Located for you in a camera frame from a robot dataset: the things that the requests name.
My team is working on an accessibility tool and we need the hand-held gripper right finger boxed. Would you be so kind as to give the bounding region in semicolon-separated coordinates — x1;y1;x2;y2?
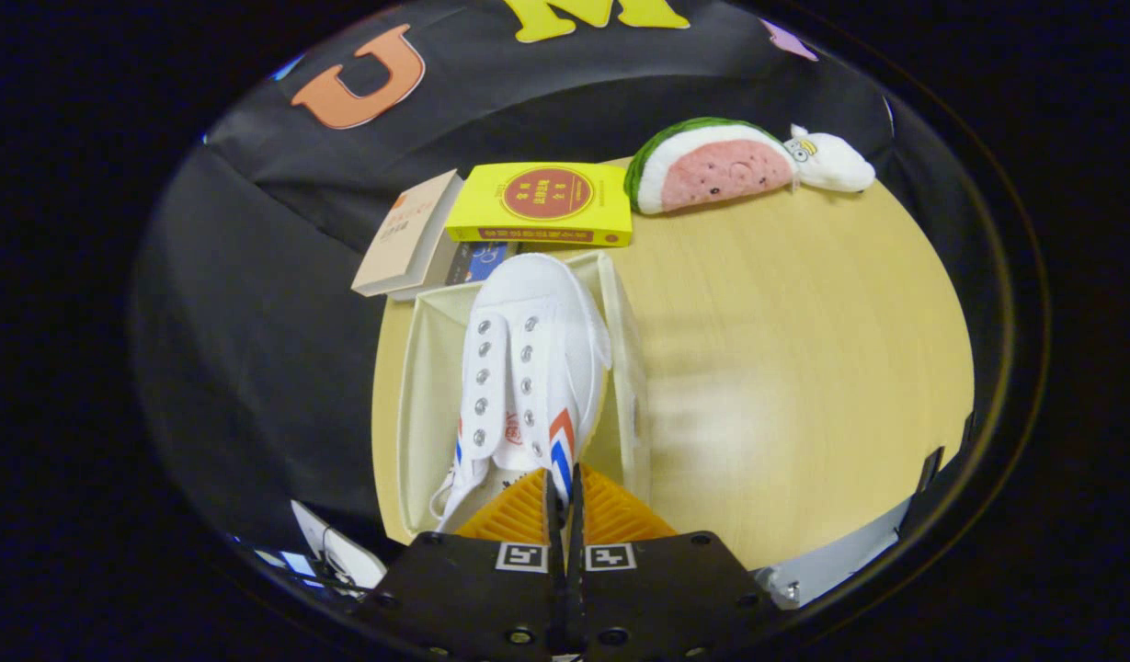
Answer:
569;464;788;661

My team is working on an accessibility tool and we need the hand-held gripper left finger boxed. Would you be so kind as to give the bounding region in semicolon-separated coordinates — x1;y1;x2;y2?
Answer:
353;466;565;661

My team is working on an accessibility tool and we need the cream fabric storage box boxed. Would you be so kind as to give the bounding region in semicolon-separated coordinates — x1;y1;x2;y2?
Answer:
397;248;655;539

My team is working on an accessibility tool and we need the white shoe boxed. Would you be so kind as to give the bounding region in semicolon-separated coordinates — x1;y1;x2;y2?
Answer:
431;253;613;536

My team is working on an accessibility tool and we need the white laptop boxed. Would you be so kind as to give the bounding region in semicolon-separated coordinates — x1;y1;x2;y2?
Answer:
289;501;388;589

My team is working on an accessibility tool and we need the lit screen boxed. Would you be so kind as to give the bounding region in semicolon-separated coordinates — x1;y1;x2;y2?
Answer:
252;547;319;582

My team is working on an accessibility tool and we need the blue book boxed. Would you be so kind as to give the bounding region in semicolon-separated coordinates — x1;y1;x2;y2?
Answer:
445;241;519;286

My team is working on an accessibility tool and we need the beige book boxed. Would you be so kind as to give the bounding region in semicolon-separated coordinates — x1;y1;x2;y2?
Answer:
351;168;464;300

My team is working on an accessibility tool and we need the yellow book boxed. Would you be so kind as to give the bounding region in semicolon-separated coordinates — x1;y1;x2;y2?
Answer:
445;162;634;247

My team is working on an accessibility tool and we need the watermelon slice plush toy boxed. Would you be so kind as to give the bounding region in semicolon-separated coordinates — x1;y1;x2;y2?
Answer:
624;117;797;216

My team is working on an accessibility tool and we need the white plush toy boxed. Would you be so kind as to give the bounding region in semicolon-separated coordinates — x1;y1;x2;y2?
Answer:
783;124;878;194

